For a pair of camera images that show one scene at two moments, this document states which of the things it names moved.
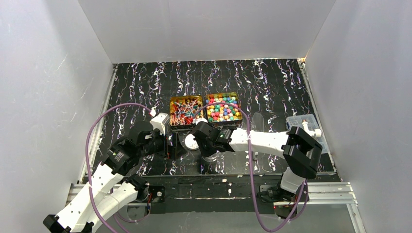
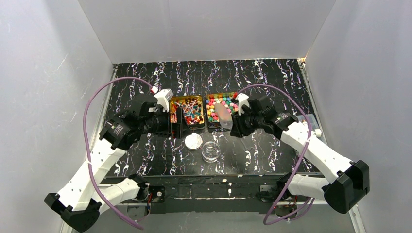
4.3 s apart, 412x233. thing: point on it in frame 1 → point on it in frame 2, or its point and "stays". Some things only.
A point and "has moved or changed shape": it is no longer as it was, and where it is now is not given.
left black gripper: x=169 y=141 → x=173 y=122
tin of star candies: x=217 y=112 stays
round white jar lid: x=190 y=143 stays
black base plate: x=226 y=194 stays
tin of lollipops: x=183 y=108 stays
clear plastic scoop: x=258 y=125 has moved or changed shape
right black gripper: x=199 y=141 → x=236 y=125
